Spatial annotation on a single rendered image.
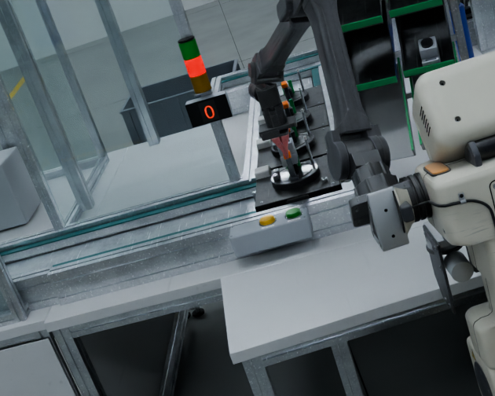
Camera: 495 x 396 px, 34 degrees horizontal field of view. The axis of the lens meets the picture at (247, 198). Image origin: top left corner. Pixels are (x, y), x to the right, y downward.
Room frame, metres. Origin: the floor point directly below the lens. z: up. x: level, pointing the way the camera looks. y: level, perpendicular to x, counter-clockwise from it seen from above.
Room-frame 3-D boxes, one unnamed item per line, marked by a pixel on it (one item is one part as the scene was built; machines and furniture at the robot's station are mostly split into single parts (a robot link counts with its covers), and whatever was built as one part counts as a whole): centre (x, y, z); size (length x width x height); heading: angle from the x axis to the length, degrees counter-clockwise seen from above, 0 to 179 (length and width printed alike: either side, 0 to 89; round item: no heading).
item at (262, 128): (2.05, -0.14, 1.18); 0.10 x 0.07 x 0.07; 81
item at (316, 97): (2.86, -0.26, 1.01); 0.24 x 0.24 x 0.13; 81
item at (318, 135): (2.38, -0.19, 1.01); 0.24 x 0.24 x 0.13; 81
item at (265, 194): (2.12, -0.15, 0.96); 0.24 x 0.24 x 0.02; 81
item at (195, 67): (2.27, 0.02, 1.34); 0.05 x 0.05 x 0.05
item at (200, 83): (2.27, 0.02, 1.29); 0.05 x 0.05 x 0.05
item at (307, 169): (2.12, -0.15, 0.98); 0.14 x 0.14 x 0.02
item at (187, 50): (2.27, 0.02, 1.39); 0.05 x 0.05 x 0.05
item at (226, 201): (2.19, 0.14, 0.91); 0.84 x 0.28 x 0.10; 81
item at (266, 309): (1.87, -0.31, 0.84); 0.90 x 0.70 x 0.03; 88
